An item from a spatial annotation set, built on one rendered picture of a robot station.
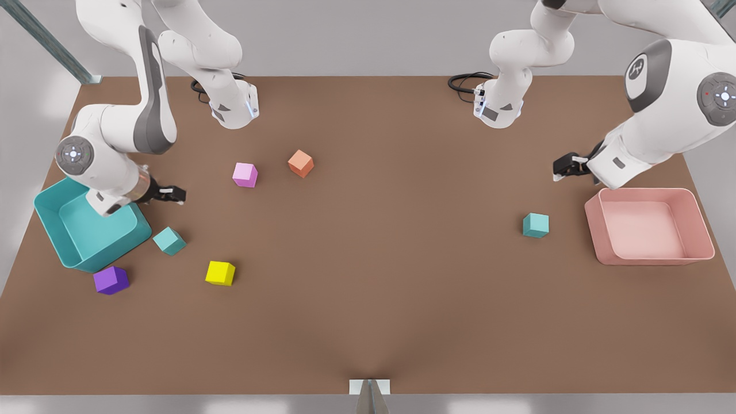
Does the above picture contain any teal cube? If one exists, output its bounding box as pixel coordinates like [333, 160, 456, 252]
[152, 227, 187, 256]
[522, 212, 550, 239]

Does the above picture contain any teal plastic bin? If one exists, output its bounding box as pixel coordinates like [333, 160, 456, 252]
[34, 177, 153, 273]

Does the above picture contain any pink cube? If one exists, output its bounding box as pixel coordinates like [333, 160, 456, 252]
[232, 162, 259, 189]

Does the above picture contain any purple cube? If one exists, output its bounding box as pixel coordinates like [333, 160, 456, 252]
[93, 266, 130, 296]

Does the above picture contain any pink plastic bin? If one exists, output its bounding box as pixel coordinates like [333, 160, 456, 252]
[585, 187, 715, 266]

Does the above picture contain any yellow cube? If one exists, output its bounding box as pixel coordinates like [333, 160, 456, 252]
[205, 260, 236, 287]

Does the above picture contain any orange cube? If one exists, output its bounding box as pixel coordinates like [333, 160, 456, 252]
[287, 149, 315, 179]

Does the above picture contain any black cable loop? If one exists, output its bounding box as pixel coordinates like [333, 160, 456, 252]
[448, 72, 496, 105]
[190, 72, 247, 105]

